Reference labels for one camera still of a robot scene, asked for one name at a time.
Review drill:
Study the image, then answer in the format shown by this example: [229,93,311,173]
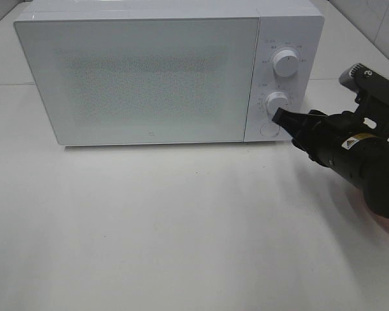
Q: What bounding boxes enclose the white microwave door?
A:
[14,17,259,146]

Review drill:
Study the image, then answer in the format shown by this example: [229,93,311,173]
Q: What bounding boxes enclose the white microwave oven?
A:
[14,1,325,146]

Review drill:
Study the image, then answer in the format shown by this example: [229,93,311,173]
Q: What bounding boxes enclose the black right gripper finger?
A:
[272,108,314,151]

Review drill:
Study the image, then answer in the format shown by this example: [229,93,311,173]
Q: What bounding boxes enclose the white lower dial knob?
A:
[266,91,290,115]

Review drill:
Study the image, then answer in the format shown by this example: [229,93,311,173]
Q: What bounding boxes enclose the white upper dial knob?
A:
[272,48,300,78]

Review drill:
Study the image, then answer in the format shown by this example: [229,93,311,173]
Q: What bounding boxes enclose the round door release button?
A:
[259,122,280,139]

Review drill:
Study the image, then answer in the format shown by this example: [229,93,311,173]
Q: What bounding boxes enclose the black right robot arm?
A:
[272,63,389,219]

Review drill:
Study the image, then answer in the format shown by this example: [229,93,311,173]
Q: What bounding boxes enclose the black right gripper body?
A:
[306,93,389,165]

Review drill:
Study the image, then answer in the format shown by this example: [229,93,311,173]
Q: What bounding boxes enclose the grey padded right gripper finger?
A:
[338,63,389,108]

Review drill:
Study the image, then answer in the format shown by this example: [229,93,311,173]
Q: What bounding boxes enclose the white dial knob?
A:
[266,91,290,115]
[272,48,300,78]

